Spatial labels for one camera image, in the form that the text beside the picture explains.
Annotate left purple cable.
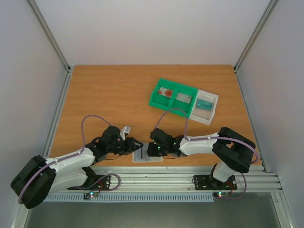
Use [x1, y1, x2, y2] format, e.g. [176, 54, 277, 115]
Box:
[18, 115, 111, 205]

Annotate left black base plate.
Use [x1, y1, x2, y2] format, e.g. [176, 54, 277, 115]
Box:
[68, 175, 111, 190]

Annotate aluminium front rail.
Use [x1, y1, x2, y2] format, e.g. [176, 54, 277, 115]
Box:
[47, 166, 283, 193]

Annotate purple cable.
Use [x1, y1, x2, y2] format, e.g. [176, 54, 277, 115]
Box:
[155, 108, 259, 164]
[18, 115, 111, 205]

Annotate grey card in bin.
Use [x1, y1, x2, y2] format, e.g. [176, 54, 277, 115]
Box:
[176, 93, 192, 104]

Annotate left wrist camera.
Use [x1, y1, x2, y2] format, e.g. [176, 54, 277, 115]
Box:
[120, 126, 131, 141]

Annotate right aluminium frame post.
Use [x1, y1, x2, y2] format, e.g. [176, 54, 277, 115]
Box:
[233, 0, 279, 74]

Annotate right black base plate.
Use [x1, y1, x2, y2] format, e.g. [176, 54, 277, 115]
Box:
[192, 175, 238, 190]

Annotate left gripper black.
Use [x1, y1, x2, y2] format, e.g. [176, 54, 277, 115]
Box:
[107, 137, 143, 156]

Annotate green two-compartment bin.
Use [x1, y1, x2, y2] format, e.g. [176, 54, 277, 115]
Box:
[149, 78, 198, 118]

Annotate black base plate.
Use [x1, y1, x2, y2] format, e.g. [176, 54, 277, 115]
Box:
[68, 175, 111, 190]
[192, 175, 238, 190]

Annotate right small circuit board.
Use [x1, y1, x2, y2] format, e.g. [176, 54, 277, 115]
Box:
[213, 191, 231, 199]

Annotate teal credit card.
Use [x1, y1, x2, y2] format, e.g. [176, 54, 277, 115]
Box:
[195, 98, 213, 111]

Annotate aluminium frame post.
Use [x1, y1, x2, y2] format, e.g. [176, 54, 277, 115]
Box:
[233, 0, 279, 74]
[27, 0, 70, 72]

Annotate small circuit board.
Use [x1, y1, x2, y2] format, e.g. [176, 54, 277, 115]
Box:
[83, 192, 99, 200]
[213, 191, 231, 199]

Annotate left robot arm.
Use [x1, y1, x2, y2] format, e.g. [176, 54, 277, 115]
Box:
[10, 126, 143, 209]

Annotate left small circuit board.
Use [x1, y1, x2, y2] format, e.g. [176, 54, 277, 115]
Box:
[83, 192, 99, 200]

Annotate left aluminium frame post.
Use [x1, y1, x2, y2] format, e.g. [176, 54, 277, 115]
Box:
[27, 0, 70, 72]

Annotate slotted grey cable duct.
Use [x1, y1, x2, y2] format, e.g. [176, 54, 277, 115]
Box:
[45, 192, 214, 203]

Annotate beige leather card holder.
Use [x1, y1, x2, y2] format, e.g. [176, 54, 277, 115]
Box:
[132, 147, 163, 163]

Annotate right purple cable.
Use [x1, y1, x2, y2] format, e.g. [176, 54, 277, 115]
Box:
[155, 108, 259, 164]

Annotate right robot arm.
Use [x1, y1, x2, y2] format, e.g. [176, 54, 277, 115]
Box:
[147, 127, 259, 190]

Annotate white translucent bin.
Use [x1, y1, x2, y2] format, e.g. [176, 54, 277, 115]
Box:
[189, 90, 219, 125]

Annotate card with red circles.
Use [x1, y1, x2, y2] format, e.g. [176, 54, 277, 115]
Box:
[158, 87, 173, 98]

